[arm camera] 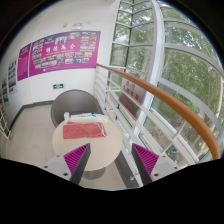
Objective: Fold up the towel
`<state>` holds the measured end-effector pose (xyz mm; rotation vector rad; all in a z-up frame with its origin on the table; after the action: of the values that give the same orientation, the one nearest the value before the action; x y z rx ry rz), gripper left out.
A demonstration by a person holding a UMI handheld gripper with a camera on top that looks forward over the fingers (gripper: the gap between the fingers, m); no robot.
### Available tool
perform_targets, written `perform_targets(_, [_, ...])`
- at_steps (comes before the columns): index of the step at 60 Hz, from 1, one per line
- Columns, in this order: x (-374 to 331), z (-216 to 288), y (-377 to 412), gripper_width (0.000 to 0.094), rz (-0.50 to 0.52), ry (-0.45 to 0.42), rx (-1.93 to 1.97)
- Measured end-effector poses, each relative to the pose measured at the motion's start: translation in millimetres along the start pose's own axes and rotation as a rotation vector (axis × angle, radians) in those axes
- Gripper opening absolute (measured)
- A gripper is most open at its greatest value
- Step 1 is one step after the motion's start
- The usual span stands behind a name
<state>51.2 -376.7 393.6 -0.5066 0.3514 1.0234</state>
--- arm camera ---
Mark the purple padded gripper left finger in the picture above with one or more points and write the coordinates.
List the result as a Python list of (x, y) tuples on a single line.
[(71, 165)]

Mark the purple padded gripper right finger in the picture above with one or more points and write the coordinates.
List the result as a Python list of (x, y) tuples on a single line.
[(151, 166)]

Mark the red towel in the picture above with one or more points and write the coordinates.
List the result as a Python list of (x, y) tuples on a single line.
[(75, 130)]

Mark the white metal railing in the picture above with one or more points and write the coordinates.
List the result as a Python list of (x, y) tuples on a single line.
[(147, 130)]

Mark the white blue tissue pack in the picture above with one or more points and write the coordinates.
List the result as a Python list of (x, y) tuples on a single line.
[(70, 117)]

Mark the grey round chair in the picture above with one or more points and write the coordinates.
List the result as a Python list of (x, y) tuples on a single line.
[(73, 102)]

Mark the red white sign board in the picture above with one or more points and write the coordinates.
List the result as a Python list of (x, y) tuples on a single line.
[(131, 97)]

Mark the green exit sign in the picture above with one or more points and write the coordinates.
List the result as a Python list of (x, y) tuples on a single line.
[(58, 86)]

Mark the orange wooden handrail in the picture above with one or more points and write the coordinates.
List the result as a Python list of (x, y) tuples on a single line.
[(191, 117)]

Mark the white wall notice board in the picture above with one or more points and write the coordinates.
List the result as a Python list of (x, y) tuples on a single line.
[(12, 76)]

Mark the large magenta wall poster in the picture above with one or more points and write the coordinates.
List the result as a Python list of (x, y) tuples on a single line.
[(64, 51)]

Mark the small magenta wall poster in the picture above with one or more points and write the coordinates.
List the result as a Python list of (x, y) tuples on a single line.
[(23, 61)]

